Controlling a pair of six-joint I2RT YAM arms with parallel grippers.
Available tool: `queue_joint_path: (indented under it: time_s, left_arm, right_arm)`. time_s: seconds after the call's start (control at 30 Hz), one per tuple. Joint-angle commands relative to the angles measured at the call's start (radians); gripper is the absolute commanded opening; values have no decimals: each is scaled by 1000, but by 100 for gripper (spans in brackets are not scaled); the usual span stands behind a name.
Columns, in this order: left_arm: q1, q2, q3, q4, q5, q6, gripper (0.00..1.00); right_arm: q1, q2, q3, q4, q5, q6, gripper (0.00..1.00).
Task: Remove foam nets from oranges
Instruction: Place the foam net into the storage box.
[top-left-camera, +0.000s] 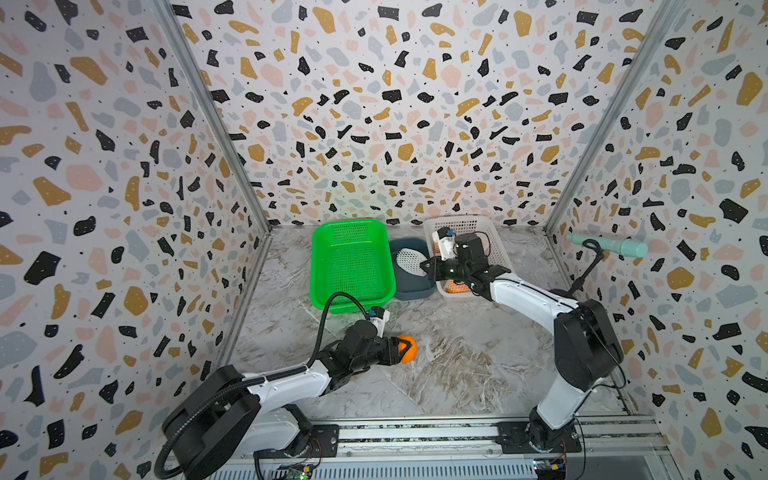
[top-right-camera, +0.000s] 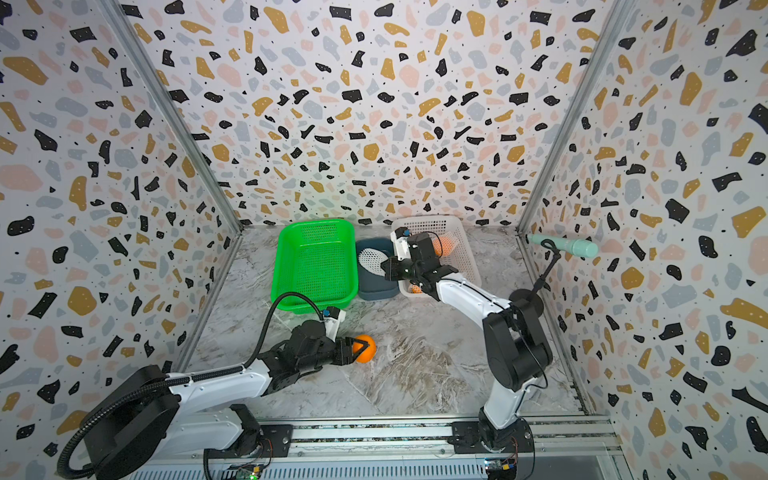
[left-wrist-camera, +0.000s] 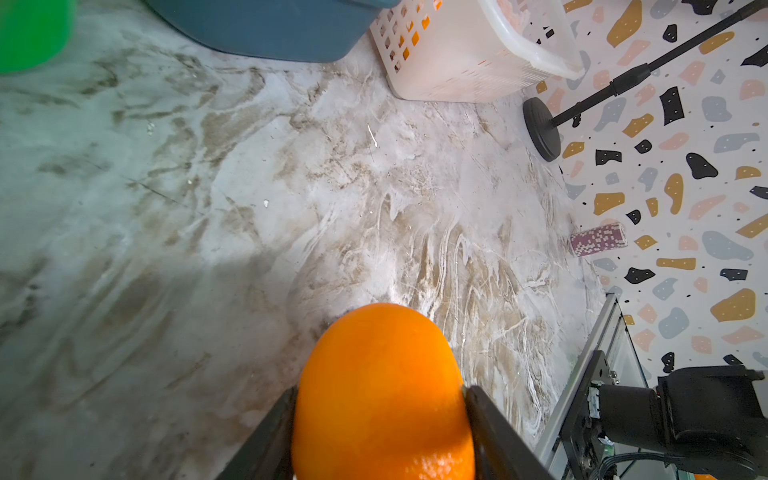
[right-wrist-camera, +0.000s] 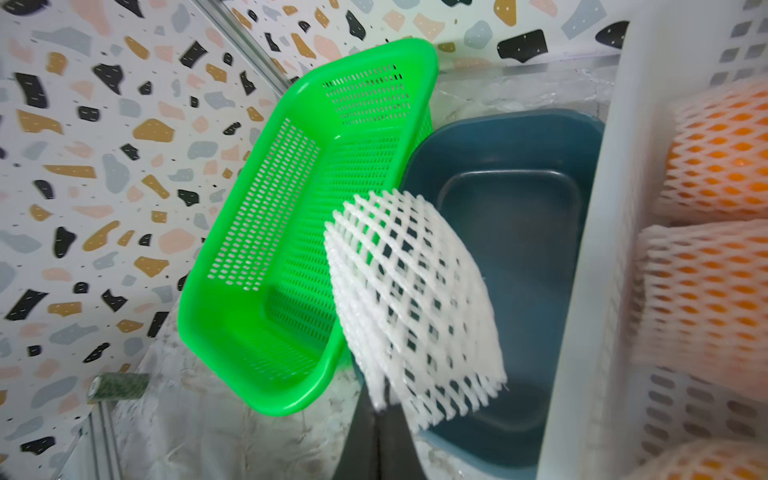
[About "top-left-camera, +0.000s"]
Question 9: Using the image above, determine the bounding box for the black corrugated cable conduit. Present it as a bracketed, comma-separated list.
[154, 291, 372, 480]

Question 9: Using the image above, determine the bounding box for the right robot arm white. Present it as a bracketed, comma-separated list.
[419, 227, 624, 452]

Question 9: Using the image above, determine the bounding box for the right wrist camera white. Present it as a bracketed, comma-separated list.
[432, 227, 456, 261]

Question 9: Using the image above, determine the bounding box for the netted orange front left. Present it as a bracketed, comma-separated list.
[443, 281, 471, 295]

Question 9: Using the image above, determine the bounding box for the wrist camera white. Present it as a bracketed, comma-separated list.
[432, 227, 456, 261]
[368, 306, 390, 337]

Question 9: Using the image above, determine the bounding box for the green plastic mesh basket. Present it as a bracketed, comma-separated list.
[310, 219, 396, 310]

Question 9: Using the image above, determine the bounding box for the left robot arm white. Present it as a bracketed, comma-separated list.
[154, 319, 418, 479]

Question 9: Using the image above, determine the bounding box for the black microphone stand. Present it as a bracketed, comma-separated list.
[551, 239, 604, 301]

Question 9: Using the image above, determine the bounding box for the dark teal plastic bin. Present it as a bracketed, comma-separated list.
[389, 237, 436, 301]

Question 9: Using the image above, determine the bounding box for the white plastic mesh basket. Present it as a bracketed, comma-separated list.
[424, 215, 514, 299]

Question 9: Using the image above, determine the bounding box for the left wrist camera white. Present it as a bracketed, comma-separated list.
[368, 306, 390, 337]

